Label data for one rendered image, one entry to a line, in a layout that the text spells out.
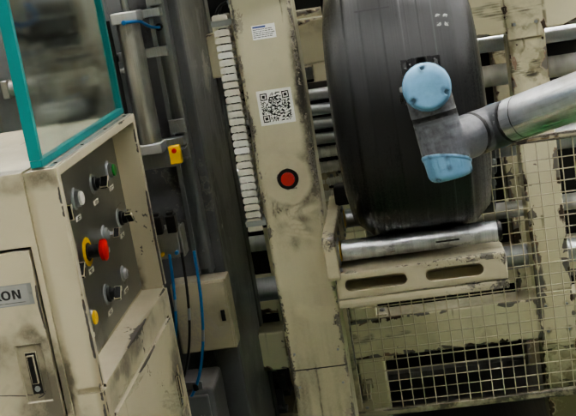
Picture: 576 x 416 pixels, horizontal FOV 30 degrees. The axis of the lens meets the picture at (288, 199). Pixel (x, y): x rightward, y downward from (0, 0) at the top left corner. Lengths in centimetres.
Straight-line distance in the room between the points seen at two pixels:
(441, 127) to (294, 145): 63
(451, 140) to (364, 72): 40
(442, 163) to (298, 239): 69
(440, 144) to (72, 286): 63
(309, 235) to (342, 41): 46
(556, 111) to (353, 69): 51
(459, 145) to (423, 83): 12
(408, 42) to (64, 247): 80
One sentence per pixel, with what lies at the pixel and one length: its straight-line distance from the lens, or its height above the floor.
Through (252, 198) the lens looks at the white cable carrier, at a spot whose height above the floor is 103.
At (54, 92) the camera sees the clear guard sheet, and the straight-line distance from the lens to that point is 183.
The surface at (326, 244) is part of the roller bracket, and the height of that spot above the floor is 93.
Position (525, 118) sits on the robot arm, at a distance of 178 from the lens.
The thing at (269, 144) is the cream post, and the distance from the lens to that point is 231.
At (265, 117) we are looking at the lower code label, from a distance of 230.
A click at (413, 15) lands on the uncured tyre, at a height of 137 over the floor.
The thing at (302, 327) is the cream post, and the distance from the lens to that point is 242.
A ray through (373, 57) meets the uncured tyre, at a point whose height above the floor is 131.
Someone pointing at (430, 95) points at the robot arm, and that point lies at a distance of 172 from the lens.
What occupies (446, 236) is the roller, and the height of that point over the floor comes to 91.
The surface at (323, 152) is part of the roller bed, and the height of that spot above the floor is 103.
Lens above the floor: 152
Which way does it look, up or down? 13 degrees down
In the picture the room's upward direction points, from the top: 9 degrees counter-clockwise
